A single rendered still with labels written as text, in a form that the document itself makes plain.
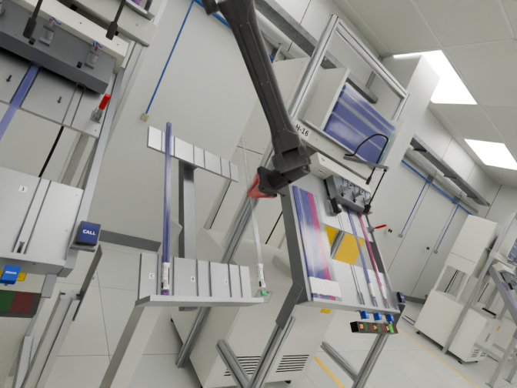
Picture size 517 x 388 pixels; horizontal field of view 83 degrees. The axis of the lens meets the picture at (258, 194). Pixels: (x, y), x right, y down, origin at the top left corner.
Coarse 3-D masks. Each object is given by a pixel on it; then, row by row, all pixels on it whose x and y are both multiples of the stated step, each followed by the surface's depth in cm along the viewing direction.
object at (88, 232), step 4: (84, 224) 64; (88, 224) 65; (92, 224) 66; (84, 228) 64; (88, 228) 65; (92, 228) 65; (96, 228) 66; (80, 232) 63; (84, 232) 63; (88, 232) 64; (92, 232) 65; (96, 232) 65; (80, 236) 63; (84, 236) 63; (88, 236) 64; (92, 236) 64; (96, 236) 65; (84, 240) 63; (88, 240) 63; (92, 240) 64
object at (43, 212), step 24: (0, 168) 63; (0, 192) 61; (24, 192) 64; (48, 192) 67; (72, 192) 70; (0, 216) 59; (24, 216) 62; (48, 216) 65; (72, 216) 68; (0, 240) 57; (24, 240) 60; (48, 240) 62
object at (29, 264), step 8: (0, 256) 54; (8, 256) 55; (16, 256) 56; (24, 256) 56; (32, 256) 57; (40, 256) 58; (0, 264) 57; (8, 264) 57; (16, 264) 57; (24, 264) 58; (32, 264) 58; (40, 264) 58; (48, 264) 59; (56, 264) 59; (64, 264) 60; (24, 272) 61; (32, 272) 61; (40, 272) 62; (48, 272) 62; (56, 272) 62
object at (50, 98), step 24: (0, 48) 76; (0, 72) 73; (24, 72) 77; (48, 72) 82; (0, 96) 70; (24, 96) 74; (48, 96) 79; (72, 96) 83; (96, 96) 89; (48, 120) 76; (72, 120) 80
